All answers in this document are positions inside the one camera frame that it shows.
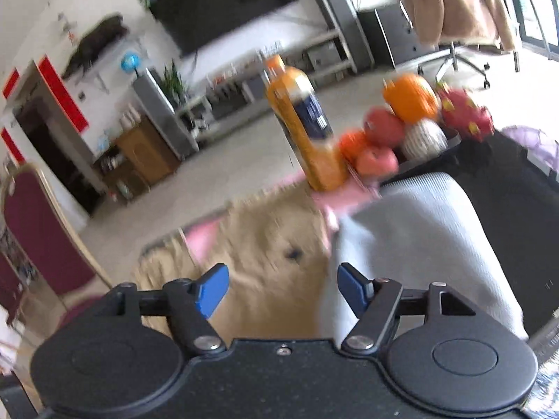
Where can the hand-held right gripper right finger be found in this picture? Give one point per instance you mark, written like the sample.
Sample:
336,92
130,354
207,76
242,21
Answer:
350,288

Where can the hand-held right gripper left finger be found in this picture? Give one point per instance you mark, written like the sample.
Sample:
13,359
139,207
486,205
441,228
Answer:
214,290

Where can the khaki pants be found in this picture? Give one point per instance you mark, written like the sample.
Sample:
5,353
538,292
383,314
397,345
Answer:
262,244

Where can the pink printed blanket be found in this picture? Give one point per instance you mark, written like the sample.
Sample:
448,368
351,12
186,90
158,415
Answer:
201,240

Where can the light grey knit sweater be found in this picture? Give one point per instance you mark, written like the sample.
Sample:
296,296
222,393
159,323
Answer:
415,235

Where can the red apple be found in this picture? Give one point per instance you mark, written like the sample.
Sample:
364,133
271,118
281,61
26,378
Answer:
376,161
384,127

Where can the small orange fruit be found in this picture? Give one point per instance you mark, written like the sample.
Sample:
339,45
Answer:
351,144

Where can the wooden cabinet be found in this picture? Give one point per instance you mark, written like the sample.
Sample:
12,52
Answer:
144,152

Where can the white netted melon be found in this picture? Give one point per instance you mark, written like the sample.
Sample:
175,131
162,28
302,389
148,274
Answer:
423,139

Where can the orange juice bottle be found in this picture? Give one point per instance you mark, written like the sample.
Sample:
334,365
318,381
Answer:
301,113

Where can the maroon banquet chair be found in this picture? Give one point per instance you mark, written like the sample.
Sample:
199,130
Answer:
39,235

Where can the grey floor cabinet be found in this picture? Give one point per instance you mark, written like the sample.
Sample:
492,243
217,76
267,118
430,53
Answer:
163,113

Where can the large orange fruit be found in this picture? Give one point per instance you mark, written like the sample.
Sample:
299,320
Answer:
410,96

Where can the pink dragon fruit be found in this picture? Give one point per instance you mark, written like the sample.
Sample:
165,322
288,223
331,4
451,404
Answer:
465,111

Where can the green potted plant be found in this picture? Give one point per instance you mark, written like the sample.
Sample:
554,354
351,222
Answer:
172,80

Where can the white television stand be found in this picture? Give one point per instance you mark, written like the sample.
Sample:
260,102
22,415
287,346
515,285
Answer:
270,74

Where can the purple cloth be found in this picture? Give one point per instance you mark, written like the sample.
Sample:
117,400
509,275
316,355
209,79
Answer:
535,139

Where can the blue globe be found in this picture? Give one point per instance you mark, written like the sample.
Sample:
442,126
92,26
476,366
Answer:
129,62

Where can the long red door banner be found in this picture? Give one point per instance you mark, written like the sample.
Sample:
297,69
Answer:
61,94

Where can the office chair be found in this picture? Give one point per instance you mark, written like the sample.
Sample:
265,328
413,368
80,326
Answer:
458,59

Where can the dark drawer cabinet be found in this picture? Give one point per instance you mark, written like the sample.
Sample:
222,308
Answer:
393,35

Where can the tall grey cabinet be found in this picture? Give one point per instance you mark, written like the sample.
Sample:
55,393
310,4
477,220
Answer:
345,22

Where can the black animal figure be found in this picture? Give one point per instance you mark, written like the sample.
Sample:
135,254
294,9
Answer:
94,46

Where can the beige coat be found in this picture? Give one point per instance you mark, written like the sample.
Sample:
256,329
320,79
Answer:
458,4

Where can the white wall shelf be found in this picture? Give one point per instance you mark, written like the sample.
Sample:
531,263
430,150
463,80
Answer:
94,77

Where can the wall television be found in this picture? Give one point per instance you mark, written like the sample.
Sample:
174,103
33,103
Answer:
218,4

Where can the small red wall banner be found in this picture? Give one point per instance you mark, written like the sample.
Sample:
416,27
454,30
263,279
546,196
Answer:
11,82

